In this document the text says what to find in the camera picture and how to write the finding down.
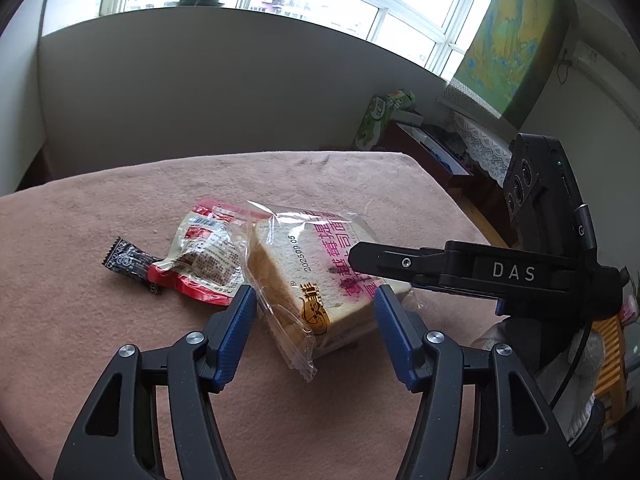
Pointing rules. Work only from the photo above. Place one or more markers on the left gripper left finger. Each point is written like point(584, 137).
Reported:
point(116, 435)

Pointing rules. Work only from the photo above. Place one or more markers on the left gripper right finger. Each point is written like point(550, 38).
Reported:
point(515, 434)

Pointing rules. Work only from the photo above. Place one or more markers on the orange wooden stool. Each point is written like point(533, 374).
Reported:
point(611, 384)

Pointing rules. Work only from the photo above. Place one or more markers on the dark storage box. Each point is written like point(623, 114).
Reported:
point(430, 155)

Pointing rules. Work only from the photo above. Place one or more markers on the gloved right hand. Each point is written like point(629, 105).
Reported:
point(575, 407)

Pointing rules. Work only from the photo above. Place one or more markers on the red white snack pouch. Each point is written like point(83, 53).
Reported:
point(203, 261)

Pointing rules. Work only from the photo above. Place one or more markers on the green patterned bag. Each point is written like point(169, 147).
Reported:
point(378, 115)

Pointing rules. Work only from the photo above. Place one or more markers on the small black candy wrapper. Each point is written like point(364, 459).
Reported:
point(127, 259)

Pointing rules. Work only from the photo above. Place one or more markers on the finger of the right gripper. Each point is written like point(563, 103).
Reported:
point(421, 268)

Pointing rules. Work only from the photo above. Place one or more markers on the black camera box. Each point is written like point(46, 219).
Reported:
point(545, 206)

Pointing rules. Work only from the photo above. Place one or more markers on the packaged sliced bread loaf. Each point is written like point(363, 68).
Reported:
point(297, 260)

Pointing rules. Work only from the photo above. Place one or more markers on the yellow green wall painting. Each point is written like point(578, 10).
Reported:
point(511, 57)

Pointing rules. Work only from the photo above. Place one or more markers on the white lace cloth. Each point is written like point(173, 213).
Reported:
point(472, 118)

